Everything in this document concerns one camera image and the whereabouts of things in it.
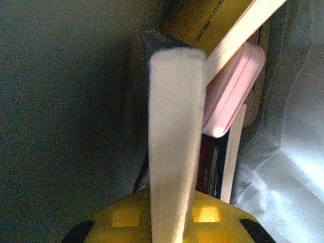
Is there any pink pencil case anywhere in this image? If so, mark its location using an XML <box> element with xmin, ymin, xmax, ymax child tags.
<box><xmin>202</xmin><ymin>42</ymin><xmax>267</xmax><ymax>139</ymax></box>

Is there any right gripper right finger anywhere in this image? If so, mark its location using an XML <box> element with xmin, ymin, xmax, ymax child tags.
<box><xmin>183</xmin><ymin>191</ymin><xmax>276</xmax><ymax>243</ymax></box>

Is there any navy blue backpack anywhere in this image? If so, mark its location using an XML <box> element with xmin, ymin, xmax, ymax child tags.
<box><xmin>0</xmin><ymin>0</ymin><xmax>324</xmax><ymax>243</ymax></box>

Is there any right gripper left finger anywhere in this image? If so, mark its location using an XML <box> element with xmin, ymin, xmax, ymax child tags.
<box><xmin>64</xmin><ymin>189</ymin><xmax>152</xmax><ymax>243</ymax></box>

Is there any plain navy book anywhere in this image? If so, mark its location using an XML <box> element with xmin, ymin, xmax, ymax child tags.
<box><xmin>140</xmin><ymin>30</ymin><xmax>207</xmax><ymax>243</ymax></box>

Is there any yellow book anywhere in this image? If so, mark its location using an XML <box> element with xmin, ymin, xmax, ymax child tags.
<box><xmin>159</xmin><ymin>0</ymin><xmax>289</xmax><ymax>76</ymax></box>

